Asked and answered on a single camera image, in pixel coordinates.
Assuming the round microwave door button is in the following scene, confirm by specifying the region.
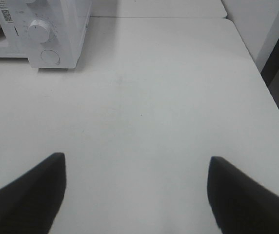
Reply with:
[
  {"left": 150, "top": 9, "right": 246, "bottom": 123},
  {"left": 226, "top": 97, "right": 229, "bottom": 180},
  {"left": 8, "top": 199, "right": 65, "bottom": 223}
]
[{"left": 40, "top": 50, "right": 60, "bottom": 64}]

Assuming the white microwave oven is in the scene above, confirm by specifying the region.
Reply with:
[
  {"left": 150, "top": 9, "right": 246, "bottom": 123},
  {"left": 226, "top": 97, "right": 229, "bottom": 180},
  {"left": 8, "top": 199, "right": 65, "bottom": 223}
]
[{"left": 0, "top": 0, "right": 92, "bottom": 69}]

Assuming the lower white microwave knob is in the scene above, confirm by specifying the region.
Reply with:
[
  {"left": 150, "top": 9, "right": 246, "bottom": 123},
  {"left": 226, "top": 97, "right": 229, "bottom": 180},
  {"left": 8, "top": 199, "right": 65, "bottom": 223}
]
[{"left": 27, "top": 19, "right": 56, "bottom": 43}]

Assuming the white back table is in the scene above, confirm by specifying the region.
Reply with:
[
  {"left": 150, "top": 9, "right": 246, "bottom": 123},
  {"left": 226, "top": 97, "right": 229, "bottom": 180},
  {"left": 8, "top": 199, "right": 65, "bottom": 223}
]
[{"left": 91, "top": 0, "right": 227, "bottom": 19}]

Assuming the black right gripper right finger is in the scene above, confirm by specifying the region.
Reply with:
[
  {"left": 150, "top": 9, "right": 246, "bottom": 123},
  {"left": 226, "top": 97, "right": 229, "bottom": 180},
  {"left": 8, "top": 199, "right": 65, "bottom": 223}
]
[{"left": 207, "top": 156, "right": 279, "bottom": 234}]

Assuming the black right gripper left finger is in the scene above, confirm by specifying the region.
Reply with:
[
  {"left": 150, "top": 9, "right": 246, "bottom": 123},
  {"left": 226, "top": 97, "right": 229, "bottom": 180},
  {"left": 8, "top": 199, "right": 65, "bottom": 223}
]
[{"left": 0, "top": 153, "right": 66, "bottom": 234}]

